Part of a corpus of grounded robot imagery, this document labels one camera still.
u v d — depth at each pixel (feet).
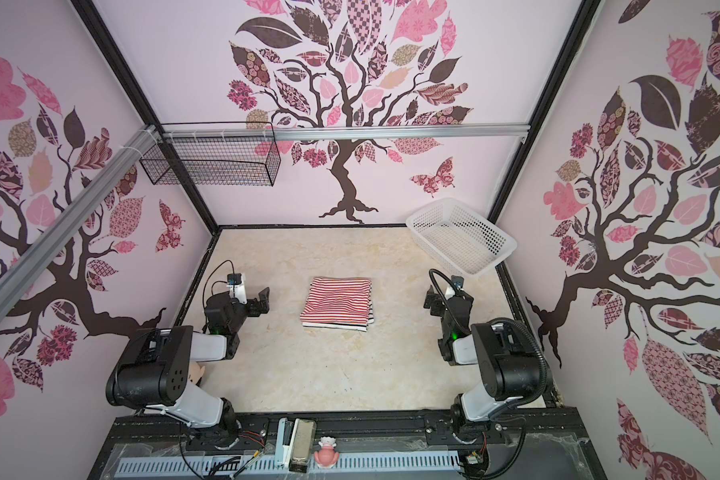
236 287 2.62
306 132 3.04
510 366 1.49
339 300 3.09
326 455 2.25
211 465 2.33
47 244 1.90
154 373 1.47
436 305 2.74
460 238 3.76
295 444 2.28
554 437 2.38
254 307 2.75
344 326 2.95
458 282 2.59
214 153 3.11
